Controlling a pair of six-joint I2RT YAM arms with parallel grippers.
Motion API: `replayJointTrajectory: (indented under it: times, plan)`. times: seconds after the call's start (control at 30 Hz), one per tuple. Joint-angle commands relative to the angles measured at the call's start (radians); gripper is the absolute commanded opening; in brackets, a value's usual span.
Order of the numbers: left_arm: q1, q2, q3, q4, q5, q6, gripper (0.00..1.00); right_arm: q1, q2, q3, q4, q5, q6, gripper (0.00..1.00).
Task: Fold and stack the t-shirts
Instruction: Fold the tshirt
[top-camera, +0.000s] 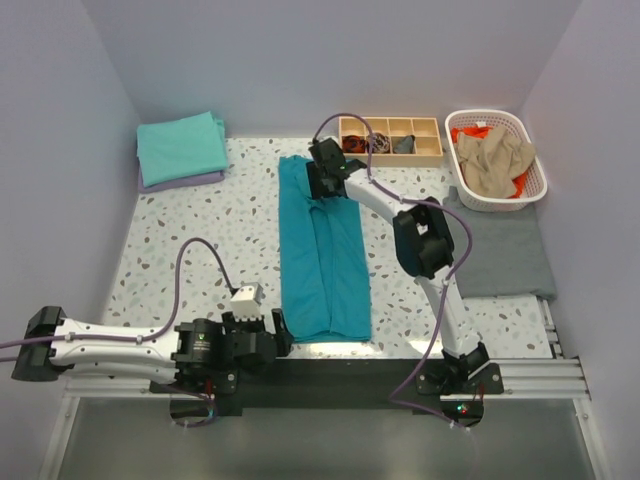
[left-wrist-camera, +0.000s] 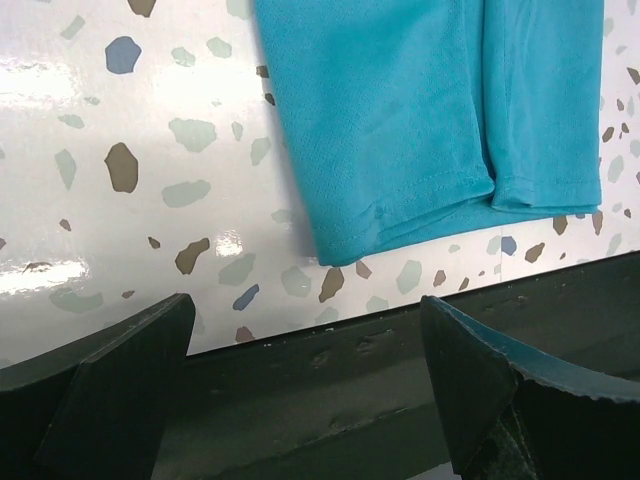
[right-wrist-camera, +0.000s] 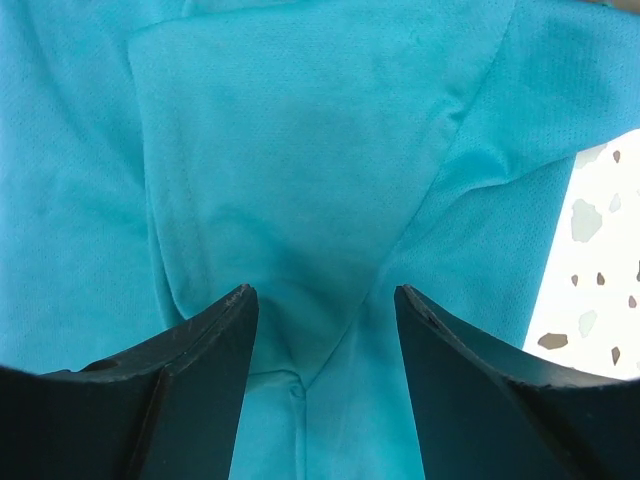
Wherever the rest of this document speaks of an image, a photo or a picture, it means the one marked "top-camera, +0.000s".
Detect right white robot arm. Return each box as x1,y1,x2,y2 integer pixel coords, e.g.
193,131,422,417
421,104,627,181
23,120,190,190
307,138,489,393

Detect aluminium rail frame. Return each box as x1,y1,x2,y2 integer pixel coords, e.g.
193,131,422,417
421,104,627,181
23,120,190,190
63,299,593,401

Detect folded grey t shirt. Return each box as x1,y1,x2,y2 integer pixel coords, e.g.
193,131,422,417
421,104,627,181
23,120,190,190
444,187,557,301

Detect grey rolled sock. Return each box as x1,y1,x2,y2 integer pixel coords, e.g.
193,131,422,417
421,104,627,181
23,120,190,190
392,135,415,155

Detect folded mint t shirt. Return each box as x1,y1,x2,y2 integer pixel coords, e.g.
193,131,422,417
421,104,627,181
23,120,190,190
136,111,229,188

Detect red black rolled sock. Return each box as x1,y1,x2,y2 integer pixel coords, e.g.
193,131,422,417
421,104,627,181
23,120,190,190
342,135,368,154

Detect teal t shirt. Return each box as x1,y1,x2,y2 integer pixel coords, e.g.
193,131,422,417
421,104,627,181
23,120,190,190
278,156,372,343

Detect orange t shirt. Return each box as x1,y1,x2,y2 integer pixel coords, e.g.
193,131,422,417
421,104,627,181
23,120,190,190
449,125,529,199

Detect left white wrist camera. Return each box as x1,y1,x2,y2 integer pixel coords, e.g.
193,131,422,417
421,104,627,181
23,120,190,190
230,282,263,321

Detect beige t shirt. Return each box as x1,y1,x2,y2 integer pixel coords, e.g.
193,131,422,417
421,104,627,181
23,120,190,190
456,125,538,198

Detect folded lavender t shirt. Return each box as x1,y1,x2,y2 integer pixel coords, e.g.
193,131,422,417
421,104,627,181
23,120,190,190
138,169,225,194

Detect brown white rolled sock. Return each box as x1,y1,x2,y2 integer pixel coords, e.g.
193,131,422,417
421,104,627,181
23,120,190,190
366,132,391,154

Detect white laundry basket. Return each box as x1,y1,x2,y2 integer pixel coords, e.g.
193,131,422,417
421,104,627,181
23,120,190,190
444,109,548,212

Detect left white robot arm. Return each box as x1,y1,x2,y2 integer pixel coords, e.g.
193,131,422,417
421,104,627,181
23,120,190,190
11,306,293,395

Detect wooden compartment tray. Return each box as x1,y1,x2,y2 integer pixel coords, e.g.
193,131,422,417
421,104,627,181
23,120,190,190
338,114,444,168

